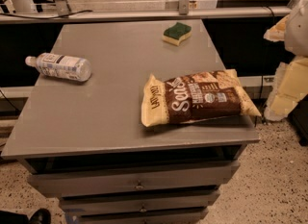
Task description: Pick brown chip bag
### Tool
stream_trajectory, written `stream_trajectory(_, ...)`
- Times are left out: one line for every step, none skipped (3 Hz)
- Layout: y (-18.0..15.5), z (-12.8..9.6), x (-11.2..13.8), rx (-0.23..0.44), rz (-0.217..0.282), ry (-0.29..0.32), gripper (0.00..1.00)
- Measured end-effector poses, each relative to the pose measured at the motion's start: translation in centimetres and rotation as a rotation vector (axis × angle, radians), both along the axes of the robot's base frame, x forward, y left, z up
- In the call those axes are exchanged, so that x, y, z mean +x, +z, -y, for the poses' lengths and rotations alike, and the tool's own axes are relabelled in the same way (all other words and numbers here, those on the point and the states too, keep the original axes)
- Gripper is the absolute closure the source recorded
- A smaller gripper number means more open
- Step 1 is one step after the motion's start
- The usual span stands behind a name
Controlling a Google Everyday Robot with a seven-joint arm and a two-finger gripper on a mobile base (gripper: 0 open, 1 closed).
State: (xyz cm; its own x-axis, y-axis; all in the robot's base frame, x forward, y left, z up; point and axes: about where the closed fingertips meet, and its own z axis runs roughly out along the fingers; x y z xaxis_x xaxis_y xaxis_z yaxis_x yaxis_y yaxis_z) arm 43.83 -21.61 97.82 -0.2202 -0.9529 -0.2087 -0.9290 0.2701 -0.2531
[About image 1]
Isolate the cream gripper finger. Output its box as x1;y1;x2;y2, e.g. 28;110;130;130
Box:
264;15;290;42
264;56;308;121

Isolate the brown and cream chip bag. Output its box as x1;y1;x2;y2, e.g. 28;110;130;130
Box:
141;69;261;127

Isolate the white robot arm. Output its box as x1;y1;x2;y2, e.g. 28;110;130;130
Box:
264;0;308;121

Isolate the green and yellow sponge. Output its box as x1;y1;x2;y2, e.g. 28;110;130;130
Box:
163;22;192;46

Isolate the metal railing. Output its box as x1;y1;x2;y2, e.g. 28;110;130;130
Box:
0;0;308;25

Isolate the grey drawer cabinet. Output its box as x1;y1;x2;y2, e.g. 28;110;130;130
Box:
2;20;259;224

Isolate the clear plastic water bottle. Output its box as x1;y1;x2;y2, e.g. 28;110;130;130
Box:
25;53;92;82

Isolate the black cable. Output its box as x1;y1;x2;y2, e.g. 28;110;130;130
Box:
0;9;94;20

